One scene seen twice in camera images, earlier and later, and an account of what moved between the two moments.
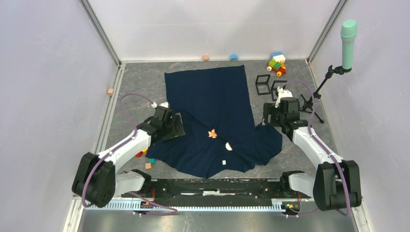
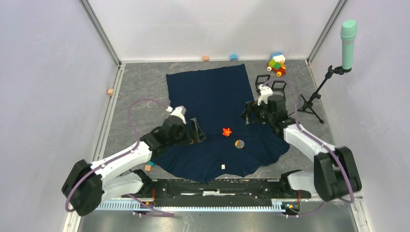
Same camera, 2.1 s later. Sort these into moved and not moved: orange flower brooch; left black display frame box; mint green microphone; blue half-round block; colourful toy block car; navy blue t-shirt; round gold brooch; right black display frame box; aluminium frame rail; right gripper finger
Moved: navy blue t-shirt; right gripper finger; round gold brooch; orange flower brooch
Not moved: aluminium frame rail; colourful toy block car; mint green microphone; right black display frame box; blue half-round block; left black display frame box
